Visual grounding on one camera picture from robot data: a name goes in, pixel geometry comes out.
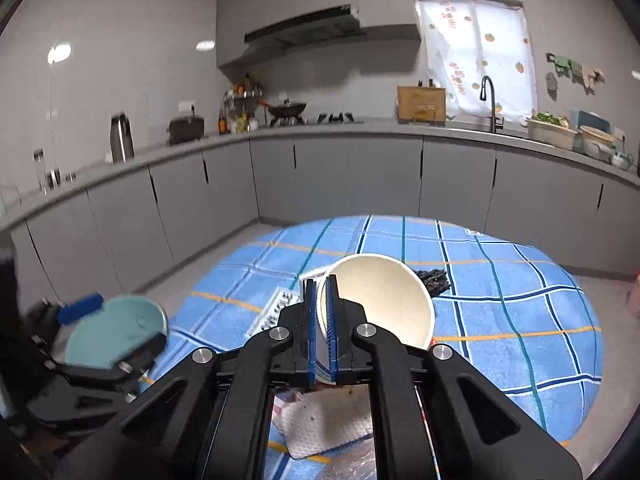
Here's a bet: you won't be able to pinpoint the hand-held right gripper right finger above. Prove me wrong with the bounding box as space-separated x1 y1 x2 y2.
325 274 583 480

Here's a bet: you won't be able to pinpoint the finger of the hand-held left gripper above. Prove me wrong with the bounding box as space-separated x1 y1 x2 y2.
27 292 104 361
47 332 168 403

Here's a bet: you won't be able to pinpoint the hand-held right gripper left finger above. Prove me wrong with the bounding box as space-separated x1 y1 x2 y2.
52 277 321 480

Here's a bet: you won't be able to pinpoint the teal round lid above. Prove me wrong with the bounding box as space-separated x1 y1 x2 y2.
64 295 168 368

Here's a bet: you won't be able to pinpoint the white paper cup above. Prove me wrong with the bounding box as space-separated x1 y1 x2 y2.
318 254 435 386

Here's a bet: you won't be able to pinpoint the white foam block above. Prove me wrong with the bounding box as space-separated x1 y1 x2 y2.
300 267 332 287

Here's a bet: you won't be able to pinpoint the black foam net sleeve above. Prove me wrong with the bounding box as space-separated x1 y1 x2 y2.
412 267 453 297

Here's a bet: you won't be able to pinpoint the clear plastic bag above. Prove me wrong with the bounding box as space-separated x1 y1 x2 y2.
320 440 376 480

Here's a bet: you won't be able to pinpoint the clear glass bottle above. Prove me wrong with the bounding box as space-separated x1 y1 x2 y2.
32 147 51 195

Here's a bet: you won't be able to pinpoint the grey kitchen cabinets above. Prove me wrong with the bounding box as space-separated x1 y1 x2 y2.
0 130 640 321

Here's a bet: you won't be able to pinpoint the blue plaid tablecloth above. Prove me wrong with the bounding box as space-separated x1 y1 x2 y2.
145 215 606 480

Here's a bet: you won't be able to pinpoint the steel thermos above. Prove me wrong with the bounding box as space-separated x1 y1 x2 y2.
110 113 135 163

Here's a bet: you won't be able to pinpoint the dark cooker pot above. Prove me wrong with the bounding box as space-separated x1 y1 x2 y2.
167 114 207 145

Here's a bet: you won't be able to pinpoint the black gas stove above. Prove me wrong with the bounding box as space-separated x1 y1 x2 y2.
270 112 363 127

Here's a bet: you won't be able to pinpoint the black wok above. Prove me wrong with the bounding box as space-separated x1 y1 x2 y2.
257 100 308 120

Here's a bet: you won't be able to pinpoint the wooden knife block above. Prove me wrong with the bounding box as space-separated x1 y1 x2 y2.
396 80 447 123

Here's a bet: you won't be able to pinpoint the metal spice rack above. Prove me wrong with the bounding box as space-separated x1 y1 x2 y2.
223 74 263 133

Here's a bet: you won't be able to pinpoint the black kitchen faucet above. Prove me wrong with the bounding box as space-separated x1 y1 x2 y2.
480 75 505 134

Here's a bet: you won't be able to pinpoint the beige basin with greens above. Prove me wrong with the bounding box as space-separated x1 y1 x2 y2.
526 111 577 151

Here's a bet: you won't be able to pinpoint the grey range hood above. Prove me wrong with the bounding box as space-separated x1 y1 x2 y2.
216 0 422 70

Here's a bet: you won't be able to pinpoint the white fruit print curtain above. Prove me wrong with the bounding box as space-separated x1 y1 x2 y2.
417 0 538 123

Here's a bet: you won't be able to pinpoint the beige lidded basin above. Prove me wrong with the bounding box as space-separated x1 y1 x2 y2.
580 125 617 157

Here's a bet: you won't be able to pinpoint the blue plastic container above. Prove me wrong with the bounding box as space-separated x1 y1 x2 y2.
570 109 611 133

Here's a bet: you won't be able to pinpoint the green hanging cloth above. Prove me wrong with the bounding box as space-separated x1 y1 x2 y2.
546 52 583 77

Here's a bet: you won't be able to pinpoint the beige hanging cloth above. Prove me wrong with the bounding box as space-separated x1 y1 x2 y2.
582 65 606 91

